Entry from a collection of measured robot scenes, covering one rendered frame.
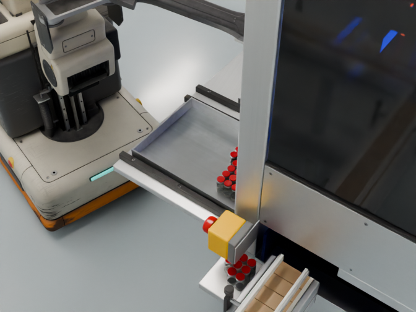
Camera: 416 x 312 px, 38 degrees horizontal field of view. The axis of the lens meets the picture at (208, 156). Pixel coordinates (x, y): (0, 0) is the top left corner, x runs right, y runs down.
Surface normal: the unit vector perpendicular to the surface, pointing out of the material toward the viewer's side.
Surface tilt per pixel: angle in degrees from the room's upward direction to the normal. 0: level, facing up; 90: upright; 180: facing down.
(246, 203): 90
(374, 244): 90
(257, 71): 90
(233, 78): 0
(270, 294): 0
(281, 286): 0
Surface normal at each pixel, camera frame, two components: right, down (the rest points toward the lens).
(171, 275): 0.00, -0.68
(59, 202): 0.59, 0.59
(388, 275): -0.59, 0.59
